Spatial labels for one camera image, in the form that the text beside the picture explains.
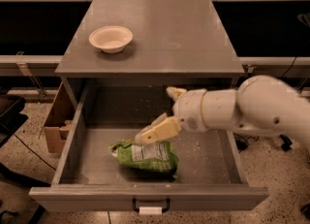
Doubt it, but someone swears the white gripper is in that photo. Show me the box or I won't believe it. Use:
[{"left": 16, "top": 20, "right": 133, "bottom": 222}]
[{"left": 135, "top": 86, "right": 207, "bottom": 144}]

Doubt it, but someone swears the green rice chip bag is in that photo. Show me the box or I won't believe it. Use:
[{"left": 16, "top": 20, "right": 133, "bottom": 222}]
[{"left": 108, "top": 140, "right": 179, "bottom": 178}]

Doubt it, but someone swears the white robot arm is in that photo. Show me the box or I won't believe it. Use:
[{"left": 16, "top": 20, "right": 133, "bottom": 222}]
[{"left": 135, "top": 76, "right": 310, "bottom": 149}]

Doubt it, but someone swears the grey open top drawer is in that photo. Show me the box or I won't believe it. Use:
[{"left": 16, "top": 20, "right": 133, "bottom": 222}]
[{"left": 30, "top": 82, "right": 268, "bottom": 211}]

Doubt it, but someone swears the white paper bowl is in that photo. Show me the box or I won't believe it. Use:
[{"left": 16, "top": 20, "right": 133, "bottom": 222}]
[{"left": 88, "top": 26, "right": 133, "bottom": 54}]

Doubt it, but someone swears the cardboard box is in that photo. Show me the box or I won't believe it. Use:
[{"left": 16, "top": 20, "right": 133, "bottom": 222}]
[{"left": 44, "top": 84, "right": 75, "bottom": 153}]

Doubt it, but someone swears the black stand leg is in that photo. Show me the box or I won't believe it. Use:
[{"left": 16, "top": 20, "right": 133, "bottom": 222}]
[{"left": 280, "top": 135, "right": 293, "bottom": 151}]

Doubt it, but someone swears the black furniture left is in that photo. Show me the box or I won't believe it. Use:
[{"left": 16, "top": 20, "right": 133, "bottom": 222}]
[{"left": 0, "top": 95, "right": 28, "bottom": 147}]

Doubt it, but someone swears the black and white drawer handle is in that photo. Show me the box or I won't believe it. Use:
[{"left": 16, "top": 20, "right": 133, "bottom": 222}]
[{"left": 132, "top": 199, "right": 171, "bottom": 215}]

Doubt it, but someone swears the black cable on floor left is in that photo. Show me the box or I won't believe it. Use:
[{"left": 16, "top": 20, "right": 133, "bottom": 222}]
[{"left": 0, "top": 122, "right": 57, "bottom": 172}]

